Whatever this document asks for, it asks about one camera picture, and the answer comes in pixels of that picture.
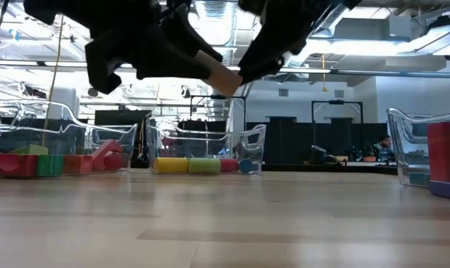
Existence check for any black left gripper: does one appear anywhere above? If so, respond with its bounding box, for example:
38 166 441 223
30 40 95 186
23 0 224 95

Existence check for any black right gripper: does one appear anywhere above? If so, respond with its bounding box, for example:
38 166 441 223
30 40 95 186
238 0 362 85

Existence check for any natural wood cylinder block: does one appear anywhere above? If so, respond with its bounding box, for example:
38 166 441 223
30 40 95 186
194 49 244 97

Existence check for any light green long block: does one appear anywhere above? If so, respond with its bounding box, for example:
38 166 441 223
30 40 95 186
188 157 222 175

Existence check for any red long block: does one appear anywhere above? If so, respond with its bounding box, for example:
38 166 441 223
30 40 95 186
427 121 450 184

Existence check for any long ceiling light strip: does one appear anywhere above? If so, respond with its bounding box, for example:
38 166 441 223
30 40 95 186
279 67 332 74
0 59 39 67
44 61 88 68

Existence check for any black partition panel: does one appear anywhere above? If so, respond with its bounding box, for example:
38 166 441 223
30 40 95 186
246 121 390 165

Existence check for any clear plastic bin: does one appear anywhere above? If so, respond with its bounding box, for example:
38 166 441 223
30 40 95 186
145 115 267 176
0 99 139 176
386 107 450 188

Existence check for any large black screen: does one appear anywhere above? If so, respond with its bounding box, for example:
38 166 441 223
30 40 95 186
94 109 153 161

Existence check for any black office chair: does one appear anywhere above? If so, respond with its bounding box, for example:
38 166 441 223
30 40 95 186
308 144 340 165

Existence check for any yellow cylinder block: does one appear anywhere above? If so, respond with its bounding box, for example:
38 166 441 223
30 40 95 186
152 156 190 175

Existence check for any person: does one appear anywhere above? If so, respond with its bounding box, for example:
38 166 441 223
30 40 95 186
373 135 396 163

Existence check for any dark blue long flat block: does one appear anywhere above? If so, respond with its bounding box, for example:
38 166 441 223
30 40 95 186
429 179 450 202

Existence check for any black metal station frame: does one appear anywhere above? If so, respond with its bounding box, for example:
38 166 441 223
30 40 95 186
311 99 364 126

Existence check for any yellow cable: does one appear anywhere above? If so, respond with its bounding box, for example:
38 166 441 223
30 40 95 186
42 14 66 146

